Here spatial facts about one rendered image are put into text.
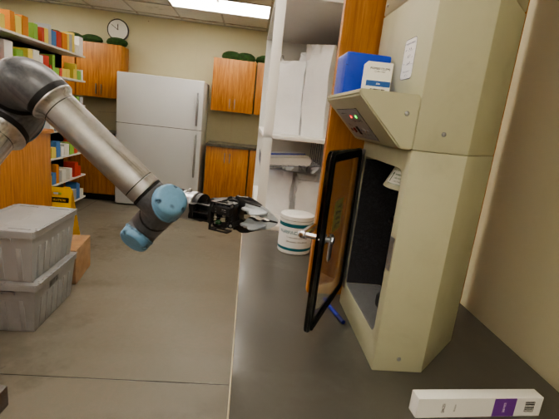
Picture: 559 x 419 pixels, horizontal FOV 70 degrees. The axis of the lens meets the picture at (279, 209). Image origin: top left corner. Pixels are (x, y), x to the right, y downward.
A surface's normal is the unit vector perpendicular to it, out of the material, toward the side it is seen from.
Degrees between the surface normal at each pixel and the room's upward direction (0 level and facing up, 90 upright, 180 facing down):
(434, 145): 90
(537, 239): 90
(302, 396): 0
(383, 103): 90
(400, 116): 90
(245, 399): 0
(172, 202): 55
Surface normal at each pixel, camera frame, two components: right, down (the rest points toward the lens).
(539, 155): -0.99, -0.09
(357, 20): 0.07, 0.23
